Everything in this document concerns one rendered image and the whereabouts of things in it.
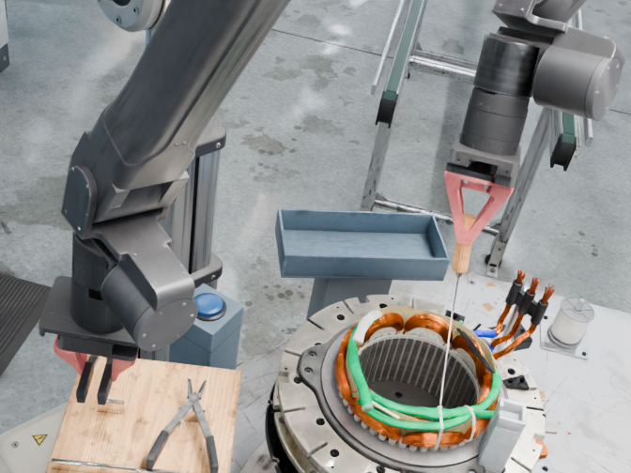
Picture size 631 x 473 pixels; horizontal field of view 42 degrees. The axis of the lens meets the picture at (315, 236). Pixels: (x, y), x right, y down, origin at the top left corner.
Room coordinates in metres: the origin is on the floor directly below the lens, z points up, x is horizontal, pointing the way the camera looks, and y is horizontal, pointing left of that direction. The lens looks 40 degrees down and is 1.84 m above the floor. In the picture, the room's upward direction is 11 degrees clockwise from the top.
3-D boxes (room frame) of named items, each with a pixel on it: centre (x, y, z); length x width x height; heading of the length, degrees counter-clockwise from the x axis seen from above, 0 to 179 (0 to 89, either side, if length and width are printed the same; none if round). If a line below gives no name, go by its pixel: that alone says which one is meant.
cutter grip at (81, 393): (0.50, 0.19, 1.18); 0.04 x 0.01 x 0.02; 5
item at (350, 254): (0.96, -0.07, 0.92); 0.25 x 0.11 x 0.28; 104
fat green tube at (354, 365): (0.63, -0.08, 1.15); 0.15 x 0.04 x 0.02; 177
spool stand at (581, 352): (1.12, -0.49, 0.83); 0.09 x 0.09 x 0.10; 85
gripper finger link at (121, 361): (0.52, 0.18, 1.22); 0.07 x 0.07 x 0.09; 5
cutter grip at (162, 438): (0.51, 0.12, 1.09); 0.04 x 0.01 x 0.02; 171
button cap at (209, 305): (0.78, 0.12, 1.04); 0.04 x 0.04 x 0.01
